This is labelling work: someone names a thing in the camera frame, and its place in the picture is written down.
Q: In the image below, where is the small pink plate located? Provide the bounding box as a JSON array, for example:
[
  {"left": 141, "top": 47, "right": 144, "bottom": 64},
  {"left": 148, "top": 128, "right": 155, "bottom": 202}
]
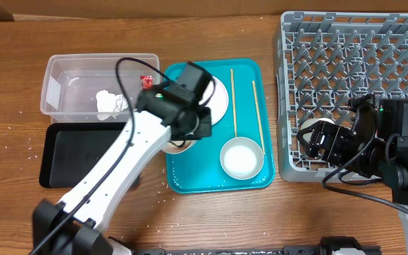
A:
[{"left": 162, "top": 140, "right": 196, "bottom": 154}]

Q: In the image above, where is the grey bowl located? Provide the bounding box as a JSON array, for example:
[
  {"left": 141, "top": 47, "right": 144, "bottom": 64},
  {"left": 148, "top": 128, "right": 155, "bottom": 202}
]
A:
[{"left": 220, "top": 137, "right": 264, "bottom": 181}]

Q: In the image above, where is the red snack wrapper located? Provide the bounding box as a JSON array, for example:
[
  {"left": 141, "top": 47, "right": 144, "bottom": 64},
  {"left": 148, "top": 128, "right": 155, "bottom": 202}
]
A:
[{"left": 140, "top": 75, "right": 154, "bottom": 90}]

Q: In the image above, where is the wooden chopstick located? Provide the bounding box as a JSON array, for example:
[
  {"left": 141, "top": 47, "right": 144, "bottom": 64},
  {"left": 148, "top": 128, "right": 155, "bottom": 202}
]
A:
[
  {"left": 252, "top": 80, "right": 265, "bottom": 155},
  {"left": 230, "top": 68, "right": 237, "bottom": 137}
]

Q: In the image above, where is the white tissue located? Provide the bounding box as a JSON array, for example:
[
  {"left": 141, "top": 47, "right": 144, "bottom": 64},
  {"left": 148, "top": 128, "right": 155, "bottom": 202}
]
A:
[{"left": 96, "top": 90, "right": 128, "bottom": 121}]

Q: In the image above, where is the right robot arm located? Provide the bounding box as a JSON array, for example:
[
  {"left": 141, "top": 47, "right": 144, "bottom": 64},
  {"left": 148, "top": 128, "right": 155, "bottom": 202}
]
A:
[{"left": 297, "top": 94, "right": 408, "bottom": 253}]

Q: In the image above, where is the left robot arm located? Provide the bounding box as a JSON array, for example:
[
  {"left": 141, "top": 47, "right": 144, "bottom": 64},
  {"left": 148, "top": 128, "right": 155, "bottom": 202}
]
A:
[{"left": 31, "top": 106, "right": 171, "bottom": 254}]

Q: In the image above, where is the large white plate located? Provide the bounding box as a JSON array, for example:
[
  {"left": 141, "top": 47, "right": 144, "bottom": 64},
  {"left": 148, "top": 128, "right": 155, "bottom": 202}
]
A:
[{"left": 199, "top": 76, "right": 229, "bottom": 125}]

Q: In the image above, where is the teal serving tray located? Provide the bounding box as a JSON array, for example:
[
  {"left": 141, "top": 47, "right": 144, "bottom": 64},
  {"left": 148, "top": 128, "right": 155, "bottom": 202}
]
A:
[{"left": 166, "top": 58, "right": 276, "bottom": 194}]

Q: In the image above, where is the grey dish rack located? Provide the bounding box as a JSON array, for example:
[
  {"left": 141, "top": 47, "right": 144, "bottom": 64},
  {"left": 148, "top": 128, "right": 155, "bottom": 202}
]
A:
[{"left": 273, "top": 11, "right": 408, "bottom": 182}]

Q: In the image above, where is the clear plastic bin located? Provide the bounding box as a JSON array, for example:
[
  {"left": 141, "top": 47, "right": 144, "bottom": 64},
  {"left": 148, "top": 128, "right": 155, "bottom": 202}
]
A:
[{"left": 40, "top": 53, "right": 160, "bottom": 123}]

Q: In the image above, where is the black tray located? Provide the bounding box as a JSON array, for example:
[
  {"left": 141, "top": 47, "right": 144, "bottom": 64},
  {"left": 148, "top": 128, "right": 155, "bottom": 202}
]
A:
[{"left": 39, "top": 123, "right": 125, "bottom": 188}]

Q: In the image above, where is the black front rail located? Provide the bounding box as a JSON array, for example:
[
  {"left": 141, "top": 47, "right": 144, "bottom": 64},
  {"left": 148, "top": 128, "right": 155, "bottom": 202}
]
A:
[{"left": 132, "top": 236, "right": 382, "bottom": 255}]

